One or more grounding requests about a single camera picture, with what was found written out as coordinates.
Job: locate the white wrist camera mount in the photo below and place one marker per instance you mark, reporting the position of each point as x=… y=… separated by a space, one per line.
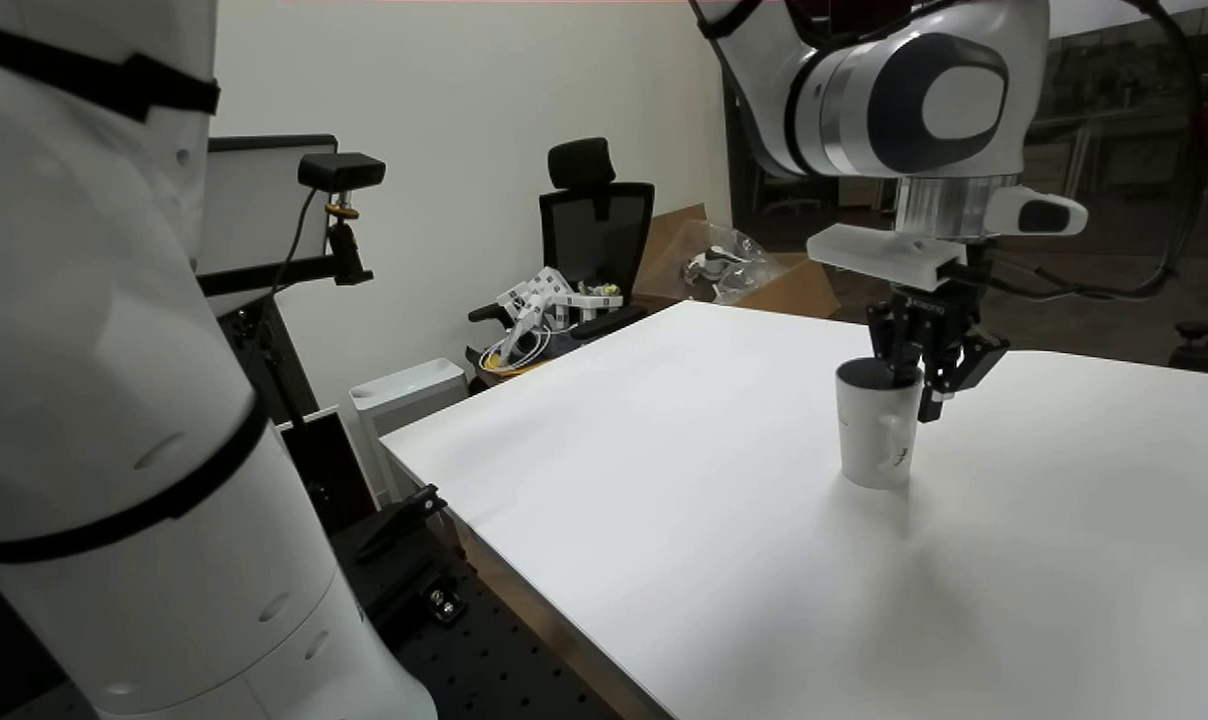
x=885 y=251

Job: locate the black bracket block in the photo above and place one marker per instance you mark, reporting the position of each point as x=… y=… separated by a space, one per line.
x=325 y=464

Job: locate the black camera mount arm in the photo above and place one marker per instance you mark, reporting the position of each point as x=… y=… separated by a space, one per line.
x=346 y=251

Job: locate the white panel with black frame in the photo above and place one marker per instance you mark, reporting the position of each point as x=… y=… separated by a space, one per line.
x=265 y=200

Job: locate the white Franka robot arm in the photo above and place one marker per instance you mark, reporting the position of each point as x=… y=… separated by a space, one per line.
x=99 y=402

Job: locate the black stand post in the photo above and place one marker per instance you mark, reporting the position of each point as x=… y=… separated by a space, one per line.
x=278 y=355

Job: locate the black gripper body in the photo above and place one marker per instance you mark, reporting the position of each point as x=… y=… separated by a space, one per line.
x=944 y=311

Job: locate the brown cardboard box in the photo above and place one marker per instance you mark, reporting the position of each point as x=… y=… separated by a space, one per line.
x=791 y=287

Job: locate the white rectangular box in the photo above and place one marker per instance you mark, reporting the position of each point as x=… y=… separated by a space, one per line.
x=407 y=389

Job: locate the white board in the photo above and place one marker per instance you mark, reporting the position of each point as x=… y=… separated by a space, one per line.
x=1138 y=8

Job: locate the black office chair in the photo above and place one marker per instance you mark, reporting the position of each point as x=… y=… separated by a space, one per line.
x=594 y=230

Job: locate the dark chair base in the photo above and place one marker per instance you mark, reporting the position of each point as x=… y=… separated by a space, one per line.
x=1206 y=350

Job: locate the clear plastic bag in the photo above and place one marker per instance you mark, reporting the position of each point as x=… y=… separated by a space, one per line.
x=726 y=267

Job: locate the black webcam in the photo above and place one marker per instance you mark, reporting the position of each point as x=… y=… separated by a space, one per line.
x=340 y=169

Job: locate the white mug with dark interior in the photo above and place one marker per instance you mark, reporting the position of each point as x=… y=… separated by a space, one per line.
x=877 y=443

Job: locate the black table clamp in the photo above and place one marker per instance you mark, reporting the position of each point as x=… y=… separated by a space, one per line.
x=399 y=552

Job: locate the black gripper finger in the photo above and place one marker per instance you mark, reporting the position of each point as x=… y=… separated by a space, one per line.
x=899 y=355
x=957 y=375

